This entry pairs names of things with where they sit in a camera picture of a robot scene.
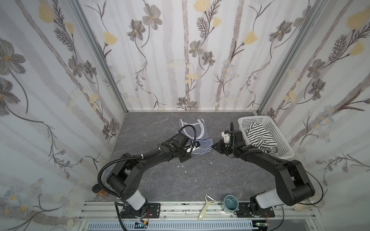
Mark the blue white striped tank top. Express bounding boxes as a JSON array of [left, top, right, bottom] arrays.
[[179, 118, 214, 156]]

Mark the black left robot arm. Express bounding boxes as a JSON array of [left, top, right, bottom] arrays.
[[106, 133, 199, 218]]

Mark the teal ceramic mug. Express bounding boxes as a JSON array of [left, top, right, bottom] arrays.
[[221, 195, 239, 214]]

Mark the clear jar with metal lid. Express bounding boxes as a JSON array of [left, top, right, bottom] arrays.
[[292, 197, 325, 212]]

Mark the cream vegetable peeler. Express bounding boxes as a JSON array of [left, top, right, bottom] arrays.
[[198, 194, 215, 221]]

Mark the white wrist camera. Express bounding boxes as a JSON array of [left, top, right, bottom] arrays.
[[221, 131, 231, 143], [186, 141, 200, 154]]

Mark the amber spice jar black lid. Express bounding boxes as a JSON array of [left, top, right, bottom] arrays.
[[92, 184, 109, 197]]

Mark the aluminium mounting rail frame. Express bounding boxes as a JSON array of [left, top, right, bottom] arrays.
[[78, 202, 323, 231]]

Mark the white plastic laundry basket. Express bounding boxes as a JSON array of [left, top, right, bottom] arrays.
[[238, 115, 295, 160]]

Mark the black corrugated cable conduit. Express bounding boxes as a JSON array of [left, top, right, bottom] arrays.
[[96, 152, 145, 231]]

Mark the black white striped tank top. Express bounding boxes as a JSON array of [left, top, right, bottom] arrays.
[[247, 123, 278, 155]]

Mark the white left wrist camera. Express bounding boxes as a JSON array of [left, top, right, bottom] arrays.
[[186, 141, 200, 154]]

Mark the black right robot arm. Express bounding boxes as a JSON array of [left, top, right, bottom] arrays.
[[212, 131, 315, 217]]

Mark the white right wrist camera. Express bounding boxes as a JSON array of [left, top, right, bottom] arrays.
[[221, 131, 231, 143]]

